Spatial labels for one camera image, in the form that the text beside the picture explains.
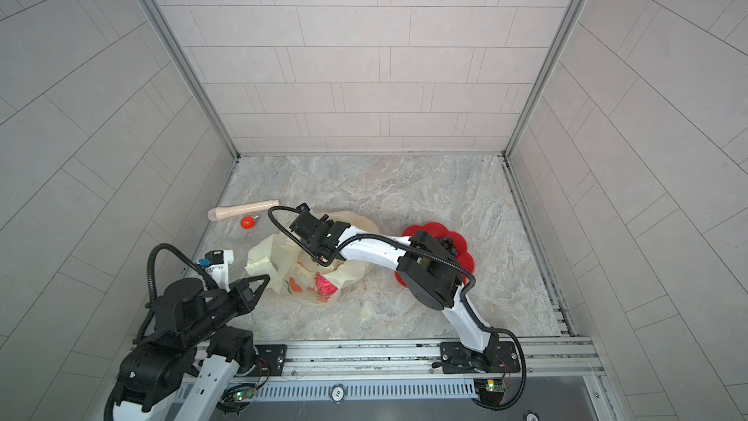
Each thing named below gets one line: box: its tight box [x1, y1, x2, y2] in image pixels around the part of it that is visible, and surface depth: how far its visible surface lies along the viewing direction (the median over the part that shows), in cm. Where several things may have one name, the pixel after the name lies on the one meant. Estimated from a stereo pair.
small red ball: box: [240, 216, 257, 230], surface depth 96 cm
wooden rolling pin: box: [207, 198, 281, 222], surface depth 99 cm
